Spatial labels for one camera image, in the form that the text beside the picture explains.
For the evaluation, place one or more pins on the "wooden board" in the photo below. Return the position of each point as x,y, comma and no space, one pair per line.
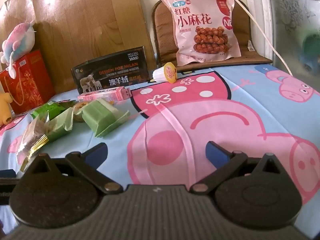
70,32

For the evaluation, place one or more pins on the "pink twisted dough snack bag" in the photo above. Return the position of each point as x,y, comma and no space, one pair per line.
203,30

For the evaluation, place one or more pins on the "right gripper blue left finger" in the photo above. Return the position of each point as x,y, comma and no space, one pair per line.
86,164

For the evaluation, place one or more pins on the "red gift bag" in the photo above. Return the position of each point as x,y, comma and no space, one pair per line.
32,86

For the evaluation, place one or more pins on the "pink long snack box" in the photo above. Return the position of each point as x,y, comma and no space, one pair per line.
110,94

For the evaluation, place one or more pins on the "brown chair cushion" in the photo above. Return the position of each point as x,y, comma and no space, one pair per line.
167,49

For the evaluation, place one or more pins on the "yellow plush duck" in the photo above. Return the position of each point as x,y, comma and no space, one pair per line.
5,110

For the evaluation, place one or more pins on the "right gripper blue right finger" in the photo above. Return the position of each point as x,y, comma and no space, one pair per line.
226,163

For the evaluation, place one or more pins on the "nut snack packet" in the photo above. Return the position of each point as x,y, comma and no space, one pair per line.
34,137

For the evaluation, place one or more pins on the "light green leaf packet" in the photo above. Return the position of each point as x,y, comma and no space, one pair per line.
60,126

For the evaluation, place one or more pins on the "dark green snack packet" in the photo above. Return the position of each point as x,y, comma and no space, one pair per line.
53,108

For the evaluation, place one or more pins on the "pink blue plush fish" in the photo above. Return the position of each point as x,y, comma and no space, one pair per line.
19,42

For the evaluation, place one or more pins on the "black sheep print box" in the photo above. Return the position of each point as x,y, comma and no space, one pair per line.
123,68

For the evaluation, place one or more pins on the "yellow lid jelly cup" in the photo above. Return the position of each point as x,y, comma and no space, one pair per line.
167,73

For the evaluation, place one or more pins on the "light green pastry packet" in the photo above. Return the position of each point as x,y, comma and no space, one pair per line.
102,117

